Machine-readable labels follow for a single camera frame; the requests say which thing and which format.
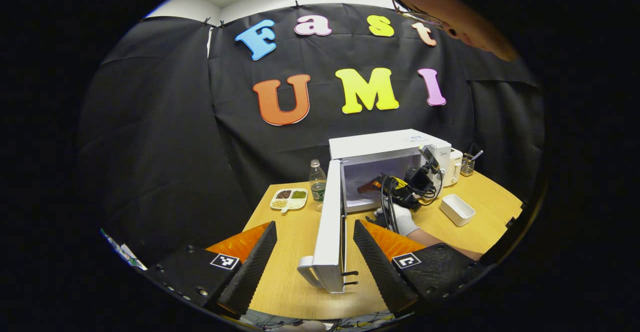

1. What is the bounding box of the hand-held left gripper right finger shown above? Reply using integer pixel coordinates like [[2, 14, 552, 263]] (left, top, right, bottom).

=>
[[353, 219, 483, 317]]

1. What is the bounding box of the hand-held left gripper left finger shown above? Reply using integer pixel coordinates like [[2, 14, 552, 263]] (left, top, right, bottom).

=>
[[145, 221, 278, 317]]

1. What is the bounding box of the white microwave oven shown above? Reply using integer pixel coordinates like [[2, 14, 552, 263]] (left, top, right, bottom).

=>
[[297, 129, 453, 294]]

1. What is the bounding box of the white toaster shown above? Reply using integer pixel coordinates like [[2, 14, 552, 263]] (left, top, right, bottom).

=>
[[446, 148, 464, 187]]

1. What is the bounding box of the white rectangular tray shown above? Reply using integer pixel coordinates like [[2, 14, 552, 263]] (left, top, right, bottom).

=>
[[440, 194, 476, 227]]

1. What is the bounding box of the white compartment plate with beans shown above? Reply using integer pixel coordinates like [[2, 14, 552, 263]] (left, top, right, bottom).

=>
[[270, 188, 309, 214]]

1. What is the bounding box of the clear plastic bottle green label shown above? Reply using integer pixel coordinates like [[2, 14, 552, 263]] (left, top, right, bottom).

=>
[[309, 159, 327, 212]]

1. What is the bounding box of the white printed clutter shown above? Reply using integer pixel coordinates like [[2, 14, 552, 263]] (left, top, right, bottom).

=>
[[100, 228, 148, 271]]

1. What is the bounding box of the person's head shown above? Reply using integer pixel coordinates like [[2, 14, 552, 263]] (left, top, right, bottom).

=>
[[366, 0, 521, 62]]

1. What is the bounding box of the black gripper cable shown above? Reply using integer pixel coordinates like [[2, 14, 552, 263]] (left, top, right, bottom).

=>
[[380, 176, 401, 235]]

